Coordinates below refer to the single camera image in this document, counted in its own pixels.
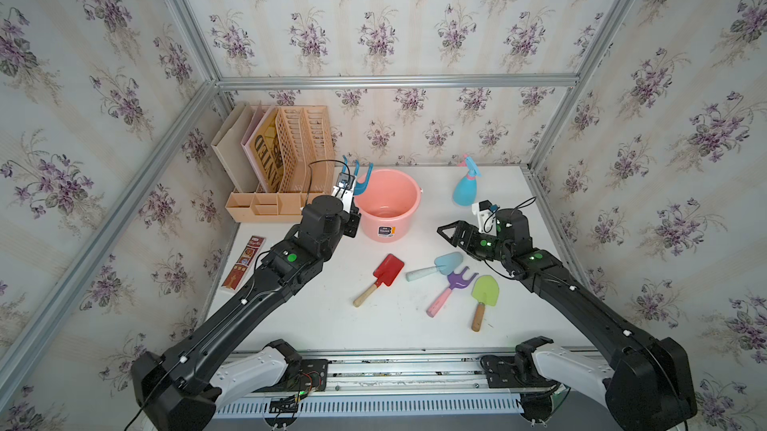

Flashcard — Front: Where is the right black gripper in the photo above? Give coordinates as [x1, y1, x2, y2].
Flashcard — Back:
[435, 220, 511, 264]

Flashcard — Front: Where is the light blue trowel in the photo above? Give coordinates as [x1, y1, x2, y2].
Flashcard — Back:
[405, 252, 463, 282]

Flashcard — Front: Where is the blue fork yellow handle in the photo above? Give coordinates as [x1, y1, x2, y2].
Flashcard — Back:
[343, 155, 375, 197]

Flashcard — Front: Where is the blue pink spray bottle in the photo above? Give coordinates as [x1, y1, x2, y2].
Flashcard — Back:
[453, 155, 481, 207]

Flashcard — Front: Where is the red shovel wooden handle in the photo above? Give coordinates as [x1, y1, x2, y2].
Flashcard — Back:
[353, 253, 405, 307]

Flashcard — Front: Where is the green shovel wooden handle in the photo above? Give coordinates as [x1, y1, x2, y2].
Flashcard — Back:
[471, 275, 499, 332]

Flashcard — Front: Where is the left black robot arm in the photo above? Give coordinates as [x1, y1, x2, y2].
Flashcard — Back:
[131, 195, 361, 430]

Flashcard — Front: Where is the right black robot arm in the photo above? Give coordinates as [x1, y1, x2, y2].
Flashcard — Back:
[437, 209, 698, 430]

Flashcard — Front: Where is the pink plastic bucket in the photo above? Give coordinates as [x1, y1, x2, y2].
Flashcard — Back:
[355, 169, 423, 243]

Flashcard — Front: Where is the beige plastic file organizer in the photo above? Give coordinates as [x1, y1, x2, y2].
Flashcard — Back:
[212, 103, 336, 223]

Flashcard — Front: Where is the red brown flat box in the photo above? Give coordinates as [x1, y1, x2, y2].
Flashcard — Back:
[220, 235, 266, 293]

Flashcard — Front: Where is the pink yellow magazine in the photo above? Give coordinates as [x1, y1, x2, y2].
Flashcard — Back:
[241, 105, 284, 193]

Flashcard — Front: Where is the beige folder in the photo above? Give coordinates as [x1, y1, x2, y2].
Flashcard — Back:
[211, 103, 258, 193]

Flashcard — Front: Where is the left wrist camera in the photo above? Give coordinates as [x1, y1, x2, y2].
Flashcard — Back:
[333, 171, 357, 199]

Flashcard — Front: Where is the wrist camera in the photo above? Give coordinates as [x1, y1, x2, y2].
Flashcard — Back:
[333, 171, 357, 199]
[471, 201, 499, 233]

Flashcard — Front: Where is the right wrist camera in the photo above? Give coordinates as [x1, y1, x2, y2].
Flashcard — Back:
[471, 201, 499, 233]

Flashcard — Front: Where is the purple rake pink handle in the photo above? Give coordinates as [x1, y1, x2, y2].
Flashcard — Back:
[427, 266, 479, 318]

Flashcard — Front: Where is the aluminium front rail frame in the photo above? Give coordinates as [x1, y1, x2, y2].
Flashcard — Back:
[143, 349, 678, 431]

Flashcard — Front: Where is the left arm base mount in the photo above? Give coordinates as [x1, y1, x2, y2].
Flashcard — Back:
[253, 339, 330, 392]

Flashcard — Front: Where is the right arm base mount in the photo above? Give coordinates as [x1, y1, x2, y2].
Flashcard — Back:
[479, 336, 559, 389]

